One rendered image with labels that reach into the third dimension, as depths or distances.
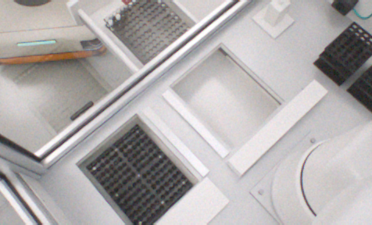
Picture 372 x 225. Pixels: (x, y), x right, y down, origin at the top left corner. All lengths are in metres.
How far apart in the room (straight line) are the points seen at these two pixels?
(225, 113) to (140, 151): 0.28
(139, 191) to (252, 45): 0.51
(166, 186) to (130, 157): 0.12
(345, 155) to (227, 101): 0.55
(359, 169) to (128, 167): 0.57
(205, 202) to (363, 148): 0.41
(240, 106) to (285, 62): 0.18
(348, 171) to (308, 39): 0.56
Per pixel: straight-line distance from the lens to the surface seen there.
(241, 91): 1.14
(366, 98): 1.10
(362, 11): 1.17
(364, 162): 0.65
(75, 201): 0.96
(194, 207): 0.91
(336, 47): 1.03
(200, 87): 1.13
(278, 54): 1.08
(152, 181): 0.98
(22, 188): 0.84
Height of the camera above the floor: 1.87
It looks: 71 degrees down
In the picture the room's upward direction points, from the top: 2 degrees clockwise
